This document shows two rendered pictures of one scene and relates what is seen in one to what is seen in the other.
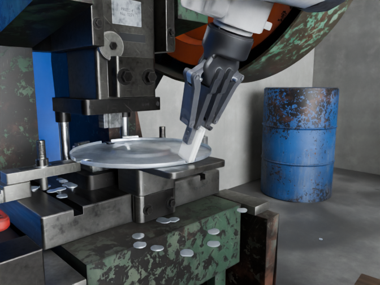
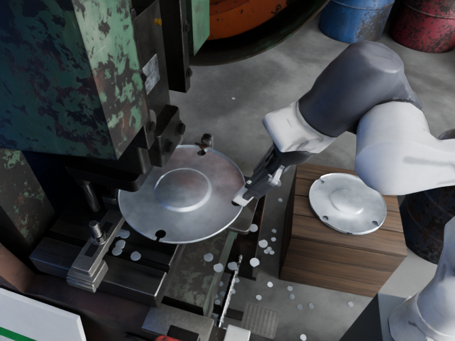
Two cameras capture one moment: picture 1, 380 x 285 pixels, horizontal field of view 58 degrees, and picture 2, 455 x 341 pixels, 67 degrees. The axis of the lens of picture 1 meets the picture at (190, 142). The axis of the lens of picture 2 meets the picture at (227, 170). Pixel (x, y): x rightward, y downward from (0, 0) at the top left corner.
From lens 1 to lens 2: 0.58 m
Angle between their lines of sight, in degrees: 45
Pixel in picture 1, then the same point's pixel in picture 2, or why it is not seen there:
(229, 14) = (315, 147)
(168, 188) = not seen: hidden behind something
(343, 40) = not seen: outside the picture
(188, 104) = (261, 191)
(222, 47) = (300, 161)
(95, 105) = (141, 178)
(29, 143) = (37, 199)
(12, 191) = (98, 278)
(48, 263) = (174, 318)
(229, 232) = not seen: hidden behind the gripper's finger
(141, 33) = (160, 84)
